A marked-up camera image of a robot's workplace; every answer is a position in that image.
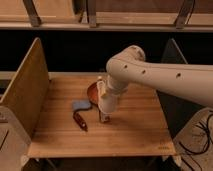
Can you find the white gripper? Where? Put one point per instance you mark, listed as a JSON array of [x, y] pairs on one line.
[[115, 87]]

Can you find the white ceramic cup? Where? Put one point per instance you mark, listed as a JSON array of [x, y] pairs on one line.
[[107, 103]]

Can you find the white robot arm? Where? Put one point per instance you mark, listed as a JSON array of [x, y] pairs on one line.
[[190, 82]]

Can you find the blue eraser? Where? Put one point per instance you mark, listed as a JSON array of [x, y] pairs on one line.
[[81, 105]]

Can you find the orange round bowl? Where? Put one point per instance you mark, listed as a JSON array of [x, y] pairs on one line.
[[92, 93]]

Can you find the right dark side panel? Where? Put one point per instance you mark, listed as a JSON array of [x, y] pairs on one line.
[[177, 111]]

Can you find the left wooden side panel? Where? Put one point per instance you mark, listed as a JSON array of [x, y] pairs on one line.
[[22, 101]]

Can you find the upper wooden shelf frame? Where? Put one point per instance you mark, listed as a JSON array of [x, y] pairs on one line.
[[108, 15]]

